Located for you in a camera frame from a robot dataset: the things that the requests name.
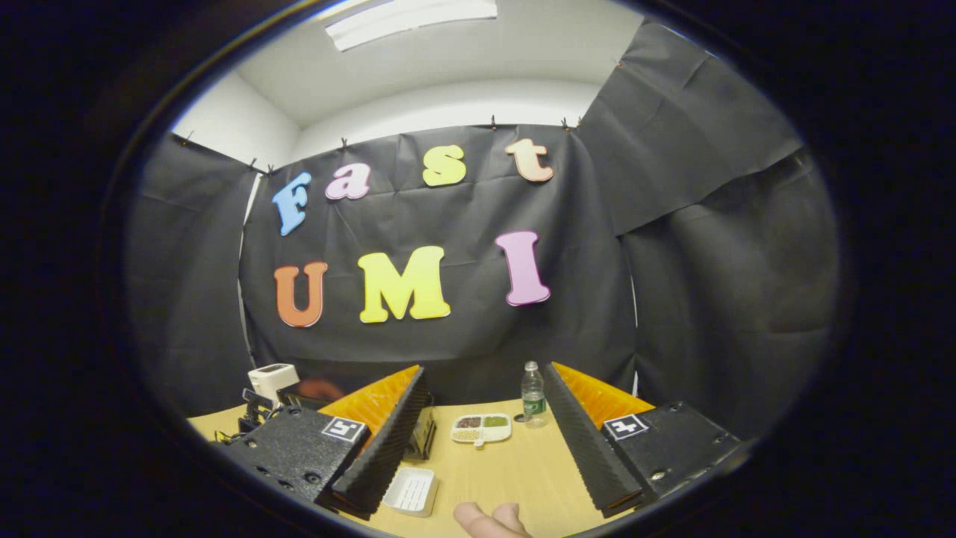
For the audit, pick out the black backdrop cloth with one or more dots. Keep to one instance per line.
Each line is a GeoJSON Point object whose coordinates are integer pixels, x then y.
{"type": "Point", "coordinates": [418, 217]}

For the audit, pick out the white toaster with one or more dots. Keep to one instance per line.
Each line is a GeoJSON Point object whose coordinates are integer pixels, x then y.
{"type": "Point", "coordinates": [272, 379]}

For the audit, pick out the clear water bottle green label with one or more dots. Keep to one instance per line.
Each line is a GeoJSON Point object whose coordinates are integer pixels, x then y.
{"type": "Point", "coordinates": [533, 400]}

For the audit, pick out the white compartment dish with spices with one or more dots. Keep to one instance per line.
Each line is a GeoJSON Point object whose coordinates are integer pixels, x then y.
{"type": "Point", "coordinates": [482, 428]}

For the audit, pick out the white plastic tray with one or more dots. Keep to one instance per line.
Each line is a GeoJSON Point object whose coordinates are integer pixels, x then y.
{"type": "Point", "coordinates": [411, 492]}

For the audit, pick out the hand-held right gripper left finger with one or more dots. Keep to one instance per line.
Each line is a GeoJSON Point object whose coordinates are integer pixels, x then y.
{"type": "Point", "coordinates": [385, 448]}

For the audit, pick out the long ceiling light panel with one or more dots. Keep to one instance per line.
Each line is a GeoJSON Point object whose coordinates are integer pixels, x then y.
{"type": "Point", "coordinates": [411, 21]}

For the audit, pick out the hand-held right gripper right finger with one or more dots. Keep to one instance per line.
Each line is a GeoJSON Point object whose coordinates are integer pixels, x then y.
{"type": "Point", "coordinates": [586, 448]}

